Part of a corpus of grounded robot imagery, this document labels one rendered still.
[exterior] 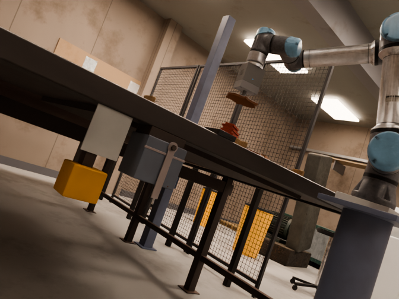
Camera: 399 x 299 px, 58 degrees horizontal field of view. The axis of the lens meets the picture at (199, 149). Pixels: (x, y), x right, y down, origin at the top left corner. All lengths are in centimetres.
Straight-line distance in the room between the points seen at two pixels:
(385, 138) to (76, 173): 92
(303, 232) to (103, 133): 512
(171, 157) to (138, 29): 588
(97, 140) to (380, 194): 94
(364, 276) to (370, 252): 8
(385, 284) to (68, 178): 488
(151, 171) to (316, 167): 485
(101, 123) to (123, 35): 575
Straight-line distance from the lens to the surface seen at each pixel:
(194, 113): 347
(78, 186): 89
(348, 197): 138
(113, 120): 92
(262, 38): 151
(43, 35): 609
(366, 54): 155
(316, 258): 711
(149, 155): 95
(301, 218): 580
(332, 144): 978
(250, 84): 145
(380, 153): 126
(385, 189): 139
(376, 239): 136
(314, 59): 157
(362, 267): 135
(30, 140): 608
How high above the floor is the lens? 76
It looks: 5 degrees up
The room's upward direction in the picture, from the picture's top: 20 degrees clockwise
